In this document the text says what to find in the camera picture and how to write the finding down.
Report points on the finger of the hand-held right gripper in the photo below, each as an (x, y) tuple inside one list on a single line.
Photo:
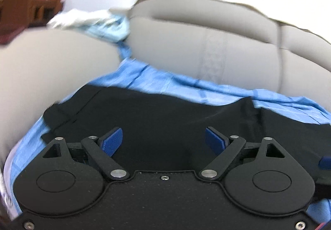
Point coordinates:
[(325, 162)]

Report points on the blue checked bed sheet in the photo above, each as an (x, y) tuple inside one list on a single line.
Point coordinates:
[(155, 77)]

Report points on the white cloth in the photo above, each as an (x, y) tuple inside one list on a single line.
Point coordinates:
[(77, 19)]

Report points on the black pants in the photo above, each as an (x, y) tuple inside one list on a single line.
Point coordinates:
[(168, 121)]

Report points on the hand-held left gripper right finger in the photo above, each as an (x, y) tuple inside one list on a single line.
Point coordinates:
[(215, 140)]

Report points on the brown wooden cabinet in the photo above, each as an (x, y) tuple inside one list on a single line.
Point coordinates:
[(18, 10)]

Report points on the grey leather sofa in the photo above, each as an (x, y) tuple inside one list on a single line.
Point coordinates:
[(181, 46)]

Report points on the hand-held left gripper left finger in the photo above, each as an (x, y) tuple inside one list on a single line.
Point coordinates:
[(111, 140)]

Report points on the light blue garment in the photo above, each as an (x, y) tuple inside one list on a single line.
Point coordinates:
[(111, 30)]

